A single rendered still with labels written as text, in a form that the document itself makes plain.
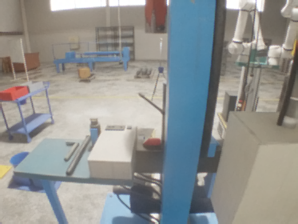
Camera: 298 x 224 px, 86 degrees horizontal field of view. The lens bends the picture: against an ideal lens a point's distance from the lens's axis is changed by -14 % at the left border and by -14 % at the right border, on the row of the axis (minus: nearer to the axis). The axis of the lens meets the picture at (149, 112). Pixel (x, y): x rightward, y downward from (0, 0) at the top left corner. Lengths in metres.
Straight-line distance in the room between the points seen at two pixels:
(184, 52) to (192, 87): 0.16
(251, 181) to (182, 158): 0.54
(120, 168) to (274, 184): 0.73
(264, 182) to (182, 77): 0.52
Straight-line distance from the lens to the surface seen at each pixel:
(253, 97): 3.43
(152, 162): 1.30
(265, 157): 0.49
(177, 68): 0.81
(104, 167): 1.03
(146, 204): 1.62
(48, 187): 1.61
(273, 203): 0.64
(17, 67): 13.49
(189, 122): 0.90
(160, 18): 1.19
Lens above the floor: 1.80
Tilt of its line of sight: 23 degrees down
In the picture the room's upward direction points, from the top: straight up
